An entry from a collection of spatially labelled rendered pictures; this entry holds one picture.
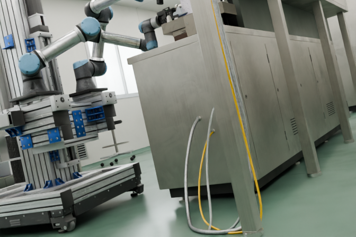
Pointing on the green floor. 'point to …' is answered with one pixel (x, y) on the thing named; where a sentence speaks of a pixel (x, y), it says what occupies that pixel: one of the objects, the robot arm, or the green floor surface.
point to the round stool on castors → (117, 146)
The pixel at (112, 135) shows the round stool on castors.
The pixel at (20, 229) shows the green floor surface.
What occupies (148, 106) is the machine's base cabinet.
